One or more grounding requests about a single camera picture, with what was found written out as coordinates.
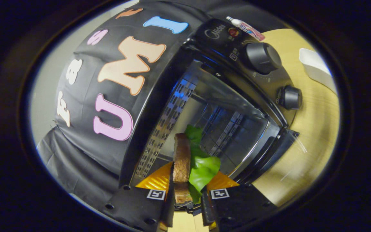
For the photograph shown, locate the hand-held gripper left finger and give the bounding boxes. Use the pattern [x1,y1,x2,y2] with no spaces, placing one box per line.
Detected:
[103,161,176,231]

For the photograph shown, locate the black toaster oven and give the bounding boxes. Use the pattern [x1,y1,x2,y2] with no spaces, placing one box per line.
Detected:
[119,18,303,187]

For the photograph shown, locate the silver bottle red label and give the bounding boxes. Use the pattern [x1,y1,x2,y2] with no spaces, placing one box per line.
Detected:
[226,16,266,42]

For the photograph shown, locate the white rectangular plate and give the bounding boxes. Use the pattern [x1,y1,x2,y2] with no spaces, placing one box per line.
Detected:
[299,48,338,95]

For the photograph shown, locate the toast and lettuce sandwich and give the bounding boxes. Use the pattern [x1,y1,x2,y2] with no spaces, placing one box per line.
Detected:
[173,125,221,204]

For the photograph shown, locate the black backdrop cloth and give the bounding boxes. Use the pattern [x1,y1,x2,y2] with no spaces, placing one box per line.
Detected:
[37,2,289,210]

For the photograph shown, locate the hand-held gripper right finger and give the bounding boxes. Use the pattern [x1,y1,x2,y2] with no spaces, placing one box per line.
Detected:
[201,172,278,231]

